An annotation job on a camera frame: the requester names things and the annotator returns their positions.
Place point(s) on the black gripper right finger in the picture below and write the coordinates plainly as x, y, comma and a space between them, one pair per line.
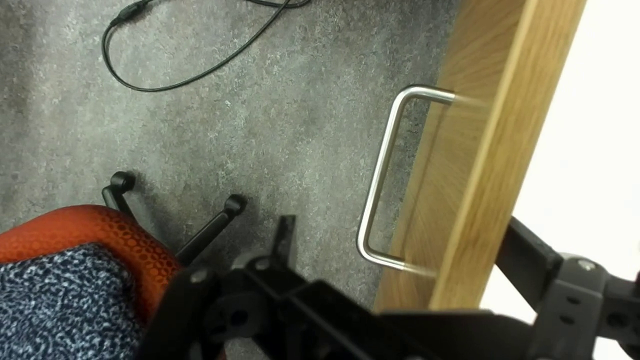
532, 256

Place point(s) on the orange office chair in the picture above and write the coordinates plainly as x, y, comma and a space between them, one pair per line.
86, 227

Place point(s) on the blue knit sweater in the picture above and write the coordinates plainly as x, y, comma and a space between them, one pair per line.
60, 307

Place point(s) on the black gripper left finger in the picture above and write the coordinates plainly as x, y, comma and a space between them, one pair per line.
283, 240

